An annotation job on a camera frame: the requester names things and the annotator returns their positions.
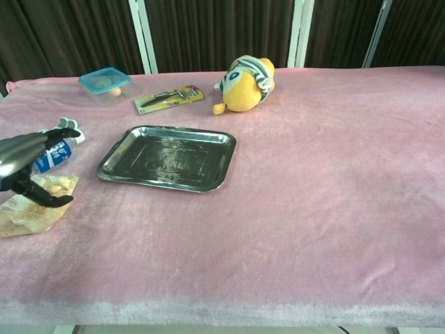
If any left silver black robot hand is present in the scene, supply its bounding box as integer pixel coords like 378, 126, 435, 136
0, 127, 82, 209

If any clear bag of snacks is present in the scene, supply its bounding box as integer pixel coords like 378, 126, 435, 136
0, 172, 80, 239

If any stainless steel rectangular tray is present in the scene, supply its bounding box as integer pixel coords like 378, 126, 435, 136
95, 125, 237, 193

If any clear bottle with blue label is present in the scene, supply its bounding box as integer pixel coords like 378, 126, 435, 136
31, 117, 88, 175

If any clear container with blue lid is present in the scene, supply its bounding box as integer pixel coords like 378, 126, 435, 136
77, 67, 133, 107

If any packaged black knife and peeler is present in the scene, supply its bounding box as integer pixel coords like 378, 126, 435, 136
133, 84, 206, 116

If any yellow plush toy striped hat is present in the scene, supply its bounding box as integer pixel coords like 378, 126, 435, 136
212, 54, 277, 116

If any dark brown curtain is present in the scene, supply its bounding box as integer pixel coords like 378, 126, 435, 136
0, 0, 445, 95

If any pink fleece table cloth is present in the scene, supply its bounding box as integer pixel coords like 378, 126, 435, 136
0, 65, 445, 328

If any white partition frame post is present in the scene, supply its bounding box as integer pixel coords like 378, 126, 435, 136
127, 0, 159, 74
286, 0, 316, 69
361, 0, 395, 69

